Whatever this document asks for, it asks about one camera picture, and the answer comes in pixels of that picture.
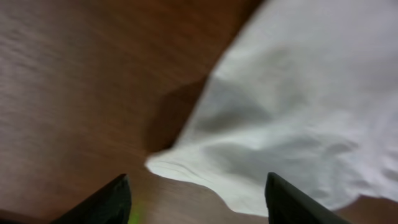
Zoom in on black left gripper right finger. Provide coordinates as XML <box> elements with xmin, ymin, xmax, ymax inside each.
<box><xmin>265</xmin><ymin>172</ymin><xmax>348</xmax><ymax>224</ymax></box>

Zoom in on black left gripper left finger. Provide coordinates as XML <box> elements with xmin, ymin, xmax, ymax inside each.
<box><xmin>52</xmin><ymin>174</ymin><xmax>132</xmax><ymax>224</ymax></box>

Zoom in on white polo shirt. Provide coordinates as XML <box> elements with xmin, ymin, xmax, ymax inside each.
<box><xmin>146</xmin><ymin>0</ymin><xmax>397</xmax><ymax>217</ymax></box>

